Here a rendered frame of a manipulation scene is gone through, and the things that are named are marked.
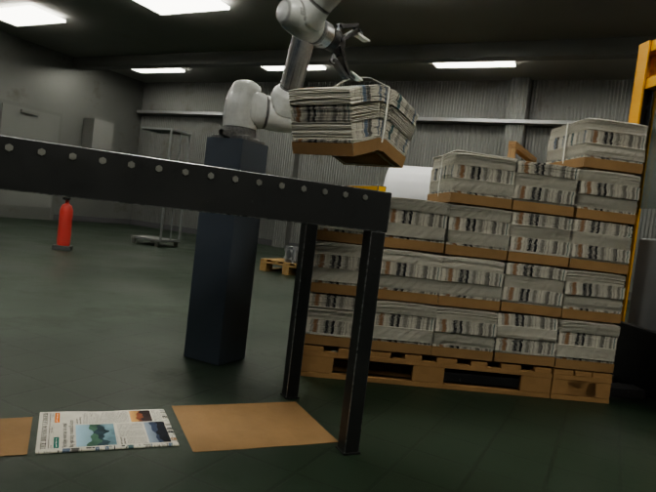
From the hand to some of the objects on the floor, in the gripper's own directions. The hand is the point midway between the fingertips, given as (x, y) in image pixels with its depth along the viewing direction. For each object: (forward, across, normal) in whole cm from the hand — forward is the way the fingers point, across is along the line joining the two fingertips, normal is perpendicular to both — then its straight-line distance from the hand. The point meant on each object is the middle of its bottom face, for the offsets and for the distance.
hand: (361, 59), depth 207 cm
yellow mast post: (+191, +113, +55) cm, 228 cm away
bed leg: (+6, +130, -9) cm, 130 cm away
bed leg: (-14, +130, +36) cm, 136 cm away
